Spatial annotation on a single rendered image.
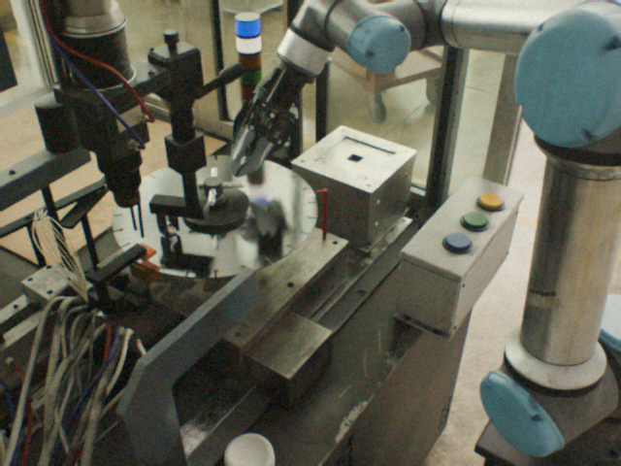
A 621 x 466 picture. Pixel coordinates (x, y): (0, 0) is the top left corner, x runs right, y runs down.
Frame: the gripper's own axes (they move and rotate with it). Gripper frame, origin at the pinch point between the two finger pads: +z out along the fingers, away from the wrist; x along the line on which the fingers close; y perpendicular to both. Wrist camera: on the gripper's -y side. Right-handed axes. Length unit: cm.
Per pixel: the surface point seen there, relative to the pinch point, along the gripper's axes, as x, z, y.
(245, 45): -7.7, -15.4, -18.0
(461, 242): 36.0, -9.1, 9.9
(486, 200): 41.1, -14.8, -1.2
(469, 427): 96, 52, -36
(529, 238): 126, 15, -118
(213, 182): -3.3, 1.3, 7.2
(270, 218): 7.0, 2.2, 8.8
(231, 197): 0.6, 3.5, 4.6
